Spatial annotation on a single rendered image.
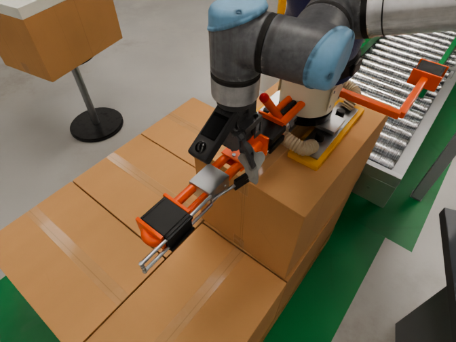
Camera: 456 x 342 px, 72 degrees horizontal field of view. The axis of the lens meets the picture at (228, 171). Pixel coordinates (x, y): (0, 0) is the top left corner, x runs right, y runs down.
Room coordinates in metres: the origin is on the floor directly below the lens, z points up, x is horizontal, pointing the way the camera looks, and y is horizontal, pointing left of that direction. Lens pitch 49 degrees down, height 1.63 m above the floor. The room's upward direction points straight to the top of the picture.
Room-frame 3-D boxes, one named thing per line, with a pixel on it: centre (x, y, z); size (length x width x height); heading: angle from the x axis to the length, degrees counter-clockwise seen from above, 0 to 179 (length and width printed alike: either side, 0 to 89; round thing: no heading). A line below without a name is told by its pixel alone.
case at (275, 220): (0.80, -0.24, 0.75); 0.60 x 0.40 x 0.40; 140
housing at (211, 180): (0.46, 0.04, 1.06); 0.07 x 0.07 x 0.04; 52
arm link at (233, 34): (0.50, -0.02, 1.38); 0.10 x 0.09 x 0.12; 62
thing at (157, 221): (0.35, 0.13, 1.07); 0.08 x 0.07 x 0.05; 142
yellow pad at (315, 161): (0.76, -0.32, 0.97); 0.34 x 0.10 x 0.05; 142
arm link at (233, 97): (0.50, -0.01, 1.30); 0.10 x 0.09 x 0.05; 52
